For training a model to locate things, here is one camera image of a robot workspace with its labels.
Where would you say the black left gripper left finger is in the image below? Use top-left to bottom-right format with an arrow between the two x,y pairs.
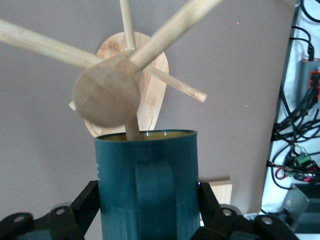
0,179 -> 101,240

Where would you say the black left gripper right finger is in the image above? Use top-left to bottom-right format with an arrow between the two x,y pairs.
192,181 -> 301,240

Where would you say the dark teal ribbed mug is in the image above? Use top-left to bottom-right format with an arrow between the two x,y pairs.
93,129 -> 202,240

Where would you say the bamboo cutting board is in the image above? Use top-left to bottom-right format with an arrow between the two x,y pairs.
199,178 -> 233,206

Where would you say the grey metal electronics box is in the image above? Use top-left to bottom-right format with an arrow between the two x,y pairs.
281,183 -> 320,234

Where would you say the green terminal block connector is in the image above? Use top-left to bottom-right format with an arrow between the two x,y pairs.
294,152 -> 317,171

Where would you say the wooden mug tree stand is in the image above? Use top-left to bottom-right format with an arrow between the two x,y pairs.
0,0 -> 224,141

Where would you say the grey device with orange connectors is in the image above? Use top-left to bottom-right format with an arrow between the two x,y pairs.
299,58 -> 320,111

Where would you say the red thin wire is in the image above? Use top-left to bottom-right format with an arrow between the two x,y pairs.
274,166 -> 289,181

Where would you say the black tangled cable bundle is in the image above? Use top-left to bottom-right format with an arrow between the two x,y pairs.
265,82 -> 320,192

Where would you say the black cable with plug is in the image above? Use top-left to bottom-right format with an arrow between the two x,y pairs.
289,24 -> 316,62

